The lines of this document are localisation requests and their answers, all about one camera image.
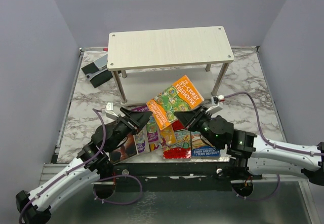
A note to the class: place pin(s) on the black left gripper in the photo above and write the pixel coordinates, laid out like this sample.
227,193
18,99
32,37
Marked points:
138,118

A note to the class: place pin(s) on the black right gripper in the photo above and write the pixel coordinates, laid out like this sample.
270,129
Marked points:
190,116

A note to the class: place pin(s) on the orange 39-storey treehouse book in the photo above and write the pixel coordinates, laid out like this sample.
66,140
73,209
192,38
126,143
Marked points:
182,95

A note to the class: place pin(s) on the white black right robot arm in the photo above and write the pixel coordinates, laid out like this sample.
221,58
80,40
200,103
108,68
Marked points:
251,154

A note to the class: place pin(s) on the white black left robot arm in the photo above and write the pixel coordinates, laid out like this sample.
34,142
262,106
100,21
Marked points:
92,164

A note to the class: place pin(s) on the roald dahl charlie book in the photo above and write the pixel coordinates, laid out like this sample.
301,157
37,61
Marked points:
161,138

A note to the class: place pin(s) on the purple treehouse book rear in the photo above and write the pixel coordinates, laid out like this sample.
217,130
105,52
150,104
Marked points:
151,128

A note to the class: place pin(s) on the purple treehouse book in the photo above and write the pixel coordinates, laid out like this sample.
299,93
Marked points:
151,128
141,141

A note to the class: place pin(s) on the purple treehouse book front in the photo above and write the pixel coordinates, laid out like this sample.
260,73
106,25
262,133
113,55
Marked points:
141,141

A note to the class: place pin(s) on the red treehouse book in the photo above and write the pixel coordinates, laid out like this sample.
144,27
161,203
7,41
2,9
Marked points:
182,148

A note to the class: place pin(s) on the blue 91-storey treehouse book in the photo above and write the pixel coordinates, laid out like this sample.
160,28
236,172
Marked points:
201,150

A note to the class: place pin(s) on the dark three days book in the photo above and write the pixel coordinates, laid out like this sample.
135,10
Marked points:
125,151

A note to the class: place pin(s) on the black foam block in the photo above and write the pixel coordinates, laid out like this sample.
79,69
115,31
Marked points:
99,79

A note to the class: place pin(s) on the white two-tier shelf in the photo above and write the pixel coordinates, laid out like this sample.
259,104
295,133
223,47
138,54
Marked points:
144,63

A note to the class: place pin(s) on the silver metal wrench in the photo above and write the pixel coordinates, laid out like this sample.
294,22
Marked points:
90,76

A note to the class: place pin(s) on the grey white device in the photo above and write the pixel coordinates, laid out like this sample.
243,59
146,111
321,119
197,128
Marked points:
101,63

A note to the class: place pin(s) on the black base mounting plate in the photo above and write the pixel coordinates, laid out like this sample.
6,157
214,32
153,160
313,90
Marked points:
178,176

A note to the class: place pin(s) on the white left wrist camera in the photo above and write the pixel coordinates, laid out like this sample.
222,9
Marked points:
108,111

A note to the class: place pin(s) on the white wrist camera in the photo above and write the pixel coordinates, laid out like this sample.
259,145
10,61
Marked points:
108,111
217,104

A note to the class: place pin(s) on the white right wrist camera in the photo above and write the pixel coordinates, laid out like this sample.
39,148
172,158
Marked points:
217,104

